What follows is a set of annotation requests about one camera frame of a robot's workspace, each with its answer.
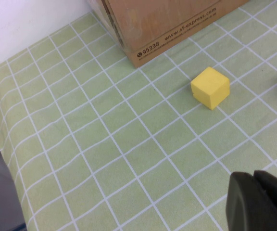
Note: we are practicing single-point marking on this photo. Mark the yellow foam cube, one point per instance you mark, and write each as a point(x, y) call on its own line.
point(209, 86)

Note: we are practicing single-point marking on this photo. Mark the cardboard box with F2 print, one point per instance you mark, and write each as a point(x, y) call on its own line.
point(165, 24)

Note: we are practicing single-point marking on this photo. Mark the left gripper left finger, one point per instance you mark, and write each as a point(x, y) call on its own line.
point(246, 207)

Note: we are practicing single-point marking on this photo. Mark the green checked tablecloth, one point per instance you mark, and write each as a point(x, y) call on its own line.
point(104, 144)

